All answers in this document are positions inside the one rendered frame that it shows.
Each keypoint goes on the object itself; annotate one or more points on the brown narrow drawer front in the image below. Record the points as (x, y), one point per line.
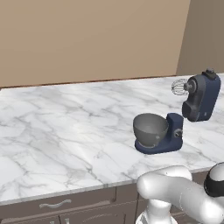
(127, 193)

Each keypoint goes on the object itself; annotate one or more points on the navy stand mixer head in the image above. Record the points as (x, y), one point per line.
(202, 97)

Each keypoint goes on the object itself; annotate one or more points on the grey mixer bowl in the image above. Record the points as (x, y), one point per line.
(150, 128)

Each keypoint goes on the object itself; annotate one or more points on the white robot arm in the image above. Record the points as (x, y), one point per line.
(175, 189)

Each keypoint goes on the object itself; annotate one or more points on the navy stand mixer base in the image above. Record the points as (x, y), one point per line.
(172, 135)

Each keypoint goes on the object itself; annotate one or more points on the brown cupboard door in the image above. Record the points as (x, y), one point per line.
(96, 215)

